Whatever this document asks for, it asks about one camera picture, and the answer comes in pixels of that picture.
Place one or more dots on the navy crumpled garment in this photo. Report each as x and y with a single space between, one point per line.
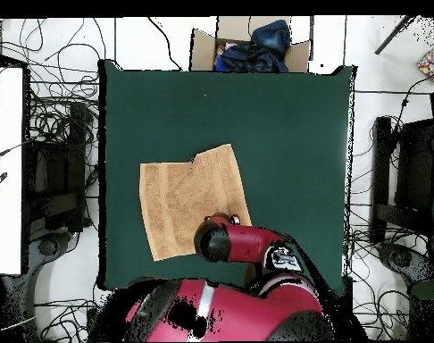
249 59

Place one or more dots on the dark green table cloth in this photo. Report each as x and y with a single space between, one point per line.
274 125

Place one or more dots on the brown cardboard box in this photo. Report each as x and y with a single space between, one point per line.
202 50

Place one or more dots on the white side table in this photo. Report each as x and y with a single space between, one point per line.
6 214

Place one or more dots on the black metal stand frame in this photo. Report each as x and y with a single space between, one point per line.
76 150
381 160

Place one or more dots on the tan terry towel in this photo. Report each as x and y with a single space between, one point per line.
181 203

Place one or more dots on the multicolour patterned item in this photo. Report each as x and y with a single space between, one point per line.
431 63

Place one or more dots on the blue denim garment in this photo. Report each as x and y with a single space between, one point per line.
272 35

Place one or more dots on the dark thin rod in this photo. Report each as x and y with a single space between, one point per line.
393 35

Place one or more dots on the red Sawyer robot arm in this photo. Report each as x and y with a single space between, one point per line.
249 243

